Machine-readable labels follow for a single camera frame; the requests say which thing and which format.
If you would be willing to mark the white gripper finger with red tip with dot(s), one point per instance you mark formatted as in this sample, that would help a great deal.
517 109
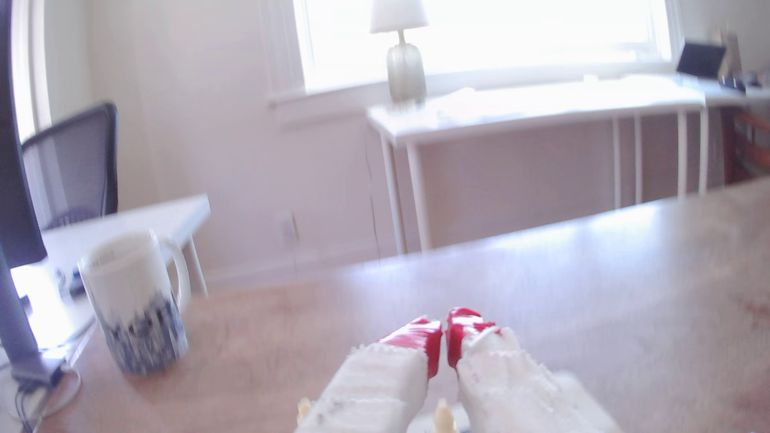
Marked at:
511 391
373 391

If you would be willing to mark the white king chess piece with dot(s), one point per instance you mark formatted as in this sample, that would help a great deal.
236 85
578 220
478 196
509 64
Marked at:
304 410

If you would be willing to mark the white queen chess piece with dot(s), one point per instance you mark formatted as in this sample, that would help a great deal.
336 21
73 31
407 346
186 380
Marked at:
444 416

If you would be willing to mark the empty white skyline print mug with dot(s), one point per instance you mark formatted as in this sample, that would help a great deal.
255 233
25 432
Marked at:
135 306

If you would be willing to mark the white desk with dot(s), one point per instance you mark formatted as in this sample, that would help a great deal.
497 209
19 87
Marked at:
529 105
144 222

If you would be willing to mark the white table lamp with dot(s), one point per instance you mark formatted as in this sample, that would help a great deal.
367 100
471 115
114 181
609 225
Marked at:
406 72

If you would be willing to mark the red-brown wooden furniture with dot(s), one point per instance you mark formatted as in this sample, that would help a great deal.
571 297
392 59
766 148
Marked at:
749 150

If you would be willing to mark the bright window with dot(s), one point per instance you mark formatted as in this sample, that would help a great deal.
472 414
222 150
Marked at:
481 36

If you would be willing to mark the black mesh office chair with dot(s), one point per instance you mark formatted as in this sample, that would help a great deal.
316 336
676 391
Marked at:
72 168

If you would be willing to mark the dark laptop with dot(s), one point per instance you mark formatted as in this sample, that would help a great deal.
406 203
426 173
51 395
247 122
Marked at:
701 60

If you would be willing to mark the dark computer monitor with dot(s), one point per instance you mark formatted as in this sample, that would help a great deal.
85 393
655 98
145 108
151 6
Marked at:
15 180

